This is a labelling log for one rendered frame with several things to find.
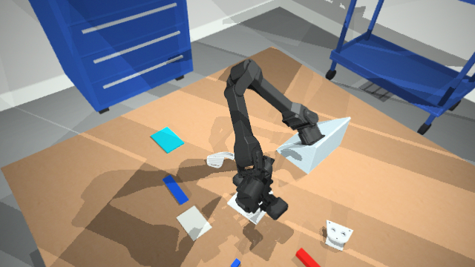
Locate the cyan flat rectangular plate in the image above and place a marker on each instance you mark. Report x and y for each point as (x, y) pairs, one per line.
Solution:
(167, 139)

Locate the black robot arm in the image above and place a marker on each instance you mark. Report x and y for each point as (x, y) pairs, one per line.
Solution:
(247, 149)

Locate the small blue block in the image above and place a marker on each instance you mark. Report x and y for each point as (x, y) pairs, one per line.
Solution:
(236, 263)

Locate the blue flat bar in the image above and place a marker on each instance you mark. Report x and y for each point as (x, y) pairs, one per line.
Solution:
(175, 190)

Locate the red cube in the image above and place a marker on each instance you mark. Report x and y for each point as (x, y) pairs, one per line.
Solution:
(306, 259)

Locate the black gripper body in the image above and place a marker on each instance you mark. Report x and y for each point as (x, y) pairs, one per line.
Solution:
(275, 207)

